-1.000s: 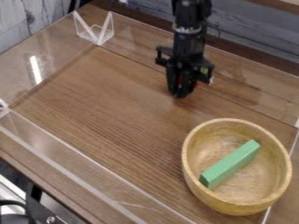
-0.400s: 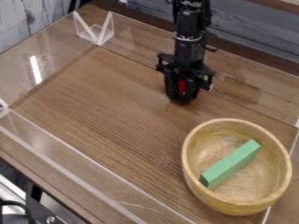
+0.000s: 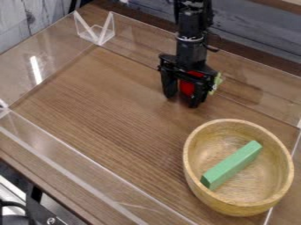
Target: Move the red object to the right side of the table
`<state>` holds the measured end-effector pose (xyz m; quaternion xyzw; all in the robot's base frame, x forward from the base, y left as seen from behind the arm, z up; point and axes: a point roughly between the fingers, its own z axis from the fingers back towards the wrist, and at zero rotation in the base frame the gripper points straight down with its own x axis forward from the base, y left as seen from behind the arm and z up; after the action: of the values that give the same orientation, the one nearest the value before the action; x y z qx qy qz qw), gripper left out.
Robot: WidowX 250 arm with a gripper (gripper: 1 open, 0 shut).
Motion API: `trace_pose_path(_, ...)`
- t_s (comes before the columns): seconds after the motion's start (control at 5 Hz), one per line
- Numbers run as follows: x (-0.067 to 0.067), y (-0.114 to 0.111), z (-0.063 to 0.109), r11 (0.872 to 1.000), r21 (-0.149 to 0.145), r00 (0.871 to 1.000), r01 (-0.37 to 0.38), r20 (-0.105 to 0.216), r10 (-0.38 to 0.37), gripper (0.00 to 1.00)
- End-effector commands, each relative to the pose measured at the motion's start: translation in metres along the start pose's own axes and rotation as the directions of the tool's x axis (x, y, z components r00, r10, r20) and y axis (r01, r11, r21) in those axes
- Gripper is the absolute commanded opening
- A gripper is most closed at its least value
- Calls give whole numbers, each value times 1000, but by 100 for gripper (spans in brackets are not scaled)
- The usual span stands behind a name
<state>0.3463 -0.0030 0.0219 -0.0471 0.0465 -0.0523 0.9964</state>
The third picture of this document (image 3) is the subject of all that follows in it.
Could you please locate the green rectangular block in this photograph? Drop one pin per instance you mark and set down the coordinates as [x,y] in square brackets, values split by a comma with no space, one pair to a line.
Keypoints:
[233,164]

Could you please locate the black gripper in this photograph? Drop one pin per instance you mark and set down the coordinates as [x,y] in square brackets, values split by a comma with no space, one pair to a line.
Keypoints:
[173,72]

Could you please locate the red plush strawberry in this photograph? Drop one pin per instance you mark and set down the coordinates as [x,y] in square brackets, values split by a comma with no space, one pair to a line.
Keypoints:
[211,81]

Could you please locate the wooden bowl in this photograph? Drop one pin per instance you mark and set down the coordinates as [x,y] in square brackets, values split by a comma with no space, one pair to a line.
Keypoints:
[260,186]

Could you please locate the black metal clamp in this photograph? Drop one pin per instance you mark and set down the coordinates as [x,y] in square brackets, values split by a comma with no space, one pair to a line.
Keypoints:
[46,210]

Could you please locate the clear acrylic corner bracket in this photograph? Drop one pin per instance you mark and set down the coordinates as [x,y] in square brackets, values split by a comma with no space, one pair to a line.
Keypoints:
[98,34]

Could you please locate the clear acrylic table barrier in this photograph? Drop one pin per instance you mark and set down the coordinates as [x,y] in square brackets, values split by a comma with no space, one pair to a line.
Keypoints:
[93,134]

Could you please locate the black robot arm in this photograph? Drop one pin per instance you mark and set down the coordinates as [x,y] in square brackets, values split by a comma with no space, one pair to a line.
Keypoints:
[193,16]

